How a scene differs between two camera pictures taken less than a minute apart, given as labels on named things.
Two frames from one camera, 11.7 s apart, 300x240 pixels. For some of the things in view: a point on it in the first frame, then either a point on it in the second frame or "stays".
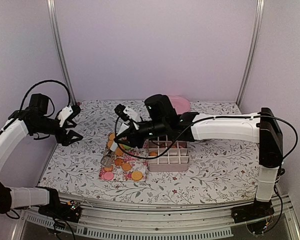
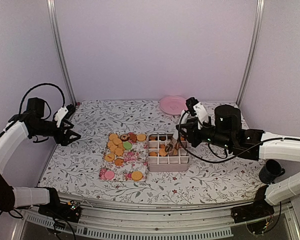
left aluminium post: [54, 20] stays
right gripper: [130, 134] → [192, 135]
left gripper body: [44, 128] stays
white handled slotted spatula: [107, 159] → [175, 144]
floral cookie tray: [120, 163] stays
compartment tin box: [166, 156] stays
